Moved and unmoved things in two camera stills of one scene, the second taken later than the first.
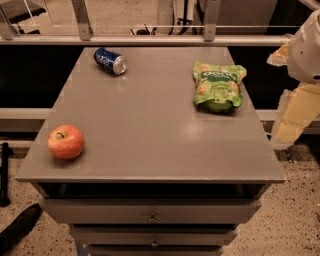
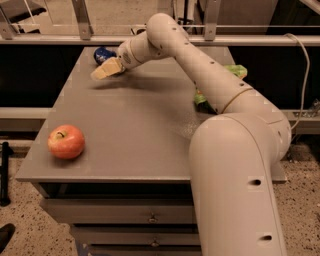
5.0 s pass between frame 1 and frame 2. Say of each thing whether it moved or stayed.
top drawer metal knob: stayed
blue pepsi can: stayed
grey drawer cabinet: stayed
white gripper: moved
